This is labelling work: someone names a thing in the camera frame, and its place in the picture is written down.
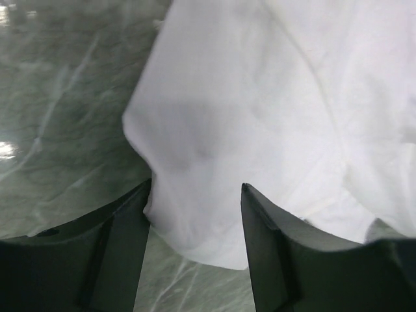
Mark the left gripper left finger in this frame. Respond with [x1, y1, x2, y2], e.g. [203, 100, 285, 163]
[1, 180, 151, 311]

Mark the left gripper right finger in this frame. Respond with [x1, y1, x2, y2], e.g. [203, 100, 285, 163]
[241, 183, 415, 312]

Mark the white printed t-shirt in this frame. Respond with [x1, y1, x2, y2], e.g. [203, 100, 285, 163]
[123, 1, 415, 270]

